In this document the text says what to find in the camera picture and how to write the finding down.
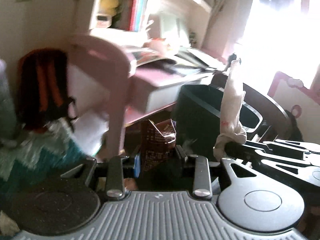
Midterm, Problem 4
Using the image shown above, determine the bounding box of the brown printed paper carton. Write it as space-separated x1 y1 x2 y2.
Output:
140 119 176 173

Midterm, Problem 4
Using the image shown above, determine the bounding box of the white plastic bag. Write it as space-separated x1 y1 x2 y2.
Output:
213 60 247 161

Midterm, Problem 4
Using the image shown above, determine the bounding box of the dark green trash bin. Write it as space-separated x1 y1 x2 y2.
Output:
172 84 263 160

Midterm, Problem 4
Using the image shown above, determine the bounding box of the black plush on bed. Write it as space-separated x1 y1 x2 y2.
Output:
285 110 303 141

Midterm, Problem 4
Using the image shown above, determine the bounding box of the dark wooden chair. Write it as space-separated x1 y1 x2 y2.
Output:
211 71 291 143

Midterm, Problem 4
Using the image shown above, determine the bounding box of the white box under desk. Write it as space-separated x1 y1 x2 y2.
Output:
73 110 109 156

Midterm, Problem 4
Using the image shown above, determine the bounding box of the green white zigzag quilt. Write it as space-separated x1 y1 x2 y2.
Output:
1 119 87 201

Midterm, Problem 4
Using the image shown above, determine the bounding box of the pink study desk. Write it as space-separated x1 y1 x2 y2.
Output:
68 34 214 159

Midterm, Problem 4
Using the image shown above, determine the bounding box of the black red backpack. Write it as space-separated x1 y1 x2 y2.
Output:
16 48 77 131

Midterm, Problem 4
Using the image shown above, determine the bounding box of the purple grey backpack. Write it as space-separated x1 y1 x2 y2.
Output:
0 59 17 141

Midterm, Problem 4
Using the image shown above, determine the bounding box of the colourful picture book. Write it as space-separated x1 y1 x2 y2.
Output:
125 46 177 67

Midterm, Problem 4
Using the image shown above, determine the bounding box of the tissue pack red white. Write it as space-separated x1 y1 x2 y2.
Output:
146 38 173 55

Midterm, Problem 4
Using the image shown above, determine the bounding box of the pink digital timer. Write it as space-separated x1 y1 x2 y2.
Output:
96 14 112 28

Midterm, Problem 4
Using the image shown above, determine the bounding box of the white bookshelf hutch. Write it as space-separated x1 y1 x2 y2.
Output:
75 0 214 49

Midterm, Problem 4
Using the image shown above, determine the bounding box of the yellow plush toy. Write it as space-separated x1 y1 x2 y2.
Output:
99 0 119 17

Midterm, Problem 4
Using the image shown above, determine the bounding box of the row of upright books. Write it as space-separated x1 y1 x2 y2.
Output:
118 0 148 32

